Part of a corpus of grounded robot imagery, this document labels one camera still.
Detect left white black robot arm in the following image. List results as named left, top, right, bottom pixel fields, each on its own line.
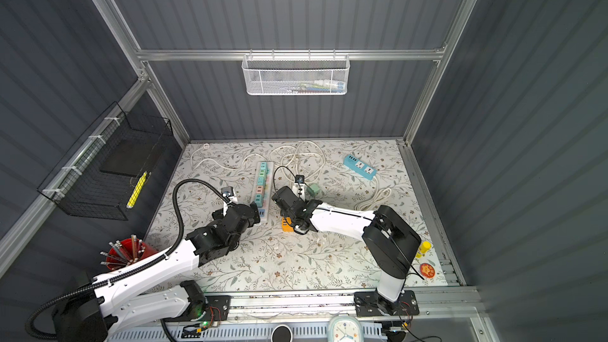
left=25, top=178, right=261, bottom=341

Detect white power strip cable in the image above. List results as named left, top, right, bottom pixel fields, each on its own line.
left=188, top=141, right=267, bottom=172

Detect floral table mat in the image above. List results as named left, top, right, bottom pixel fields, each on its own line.
left=146, top=140, right=430, bottom=292

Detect orange strip white cable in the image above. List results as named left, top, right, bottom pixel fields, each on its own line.
left=269, top=139, right=328, bottom=181

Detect white multicolour power strip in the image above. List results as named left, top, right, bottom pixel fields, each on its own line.
left=253, top=161, right=274, bottom=223

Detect blue strip white cable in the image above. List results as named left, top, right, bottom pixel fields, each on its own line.
left=353, top=175, right=393, bottom=212

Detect black pad in basket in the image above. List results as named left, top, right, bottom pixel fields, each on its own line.
left=99, top=139, right=164, bottom=177

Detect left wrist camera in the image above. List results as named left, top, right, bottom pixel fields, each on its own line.
left=221, top=186, right=238, bottom=203

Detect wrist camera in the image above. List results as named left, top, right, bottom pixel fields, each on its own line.
left=293, top=174, right=307, bottom=200
left=221, top=186, right=238, bottom=203

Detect red pencil cup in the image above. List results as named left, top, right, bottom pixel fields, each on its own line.
left=100, top=234, right=158, bottom=271

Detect white analog clock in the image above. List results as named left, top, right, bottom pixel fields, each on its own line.
left=327, top=315, right=364, bottom=342

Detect markers in white basket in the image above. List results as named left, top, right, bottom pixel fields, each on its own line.
left=279, top=79, right=347, bottom=94

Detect red round badge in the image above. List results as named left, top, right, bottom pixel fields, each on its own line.
left=418, top=263, right=436, bottom=279

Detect blue power strip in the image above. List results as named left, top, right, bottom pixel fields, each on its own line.
left=343, top=155, right=377, bottom=181

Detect white wire wall basket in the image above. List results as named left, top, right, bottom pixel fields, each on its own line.
left=242, top=55, right=351, bottom=96

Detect black round knob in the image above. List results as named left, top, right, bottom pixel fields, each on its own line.
left=270, top=325, right=293, bottom=342

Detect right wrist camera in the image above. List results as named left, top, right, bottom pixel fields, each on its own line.
left=293, top=174, right=307, bottom=200

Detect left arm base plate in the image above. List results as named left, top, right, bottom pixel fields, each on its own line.
left=166, top=295, right=232, bottom=323

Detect orange power strip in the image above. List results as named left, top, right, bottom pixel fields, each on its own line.
left=281, top=217, right=295, bottom=233

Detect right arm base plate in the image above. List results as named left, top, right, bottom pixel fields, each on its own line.
left=354, top=290, right=420, bottom=318

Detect yellow marker in basket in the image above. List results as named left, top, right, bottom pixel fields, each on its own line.
left=126, top=172, right=149, bottom=209

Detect yellow small toy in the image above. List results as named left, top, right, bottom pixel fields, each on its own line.
left=416, top=241, right=433, bottom=259

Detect black wire wall basket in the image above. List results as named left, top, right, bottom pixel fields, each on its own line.
left=37, top=102, right=174, bottom=221

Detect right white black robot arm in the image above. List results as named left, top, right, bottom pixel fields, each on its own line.
left=272, top=186, right=422, bottom=305

